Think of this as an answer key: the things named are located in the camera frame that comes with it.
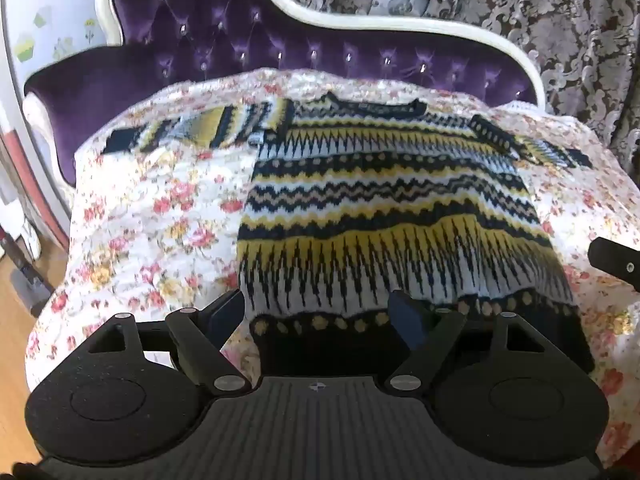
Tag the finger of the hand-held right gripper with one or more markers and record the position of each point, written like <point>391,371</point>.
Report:
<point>612,260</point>

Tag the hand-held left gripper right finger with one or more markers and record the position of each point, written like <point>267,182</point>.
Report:
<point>406,317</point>

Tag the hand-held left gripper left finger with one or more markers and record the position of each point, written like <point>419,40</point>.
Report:
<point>226,320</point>

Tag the yellow black patterned knit sweater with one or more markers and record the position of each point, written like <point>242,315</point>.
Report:
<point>380,200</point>

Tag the floral quilted blanket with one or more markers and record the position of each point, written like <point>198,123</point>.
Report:
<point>150,220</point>

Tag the brown damask curtain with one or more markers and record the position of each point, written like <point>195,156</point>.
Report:
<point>575,35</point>

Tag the purple tufted velvet headboard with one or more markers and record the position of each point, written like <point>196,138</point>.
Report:
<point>250,35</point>

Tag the flower wall sticker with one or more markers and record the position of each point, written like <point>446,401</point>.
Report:
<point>75,40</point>

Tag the cupcake wall sticker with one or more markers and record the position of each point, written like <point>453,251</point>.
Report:
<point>31,42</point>

